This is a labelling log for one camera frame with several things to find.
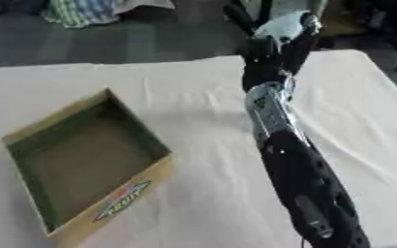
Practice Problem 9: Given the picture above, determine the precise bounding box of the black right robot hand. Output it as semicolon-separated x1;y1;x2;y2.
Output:
222;0;324;94

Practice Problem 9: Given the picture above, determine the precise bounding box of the pale translucent plastic bottle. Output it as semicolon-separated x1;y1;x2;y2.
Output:
253;10;322;45

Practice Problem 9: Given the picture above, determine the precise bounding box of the tan cardboard box green inside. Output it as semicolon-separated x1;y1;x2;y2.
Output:
0;86;177;248

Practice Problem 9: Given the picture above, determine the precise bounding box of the black chair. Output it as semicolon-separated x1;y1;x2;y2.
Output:
342;0;397;73

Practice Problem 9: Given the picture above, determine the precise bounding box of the green white checked cloth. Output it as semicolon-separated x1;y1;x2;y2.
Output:
39;0;123;29

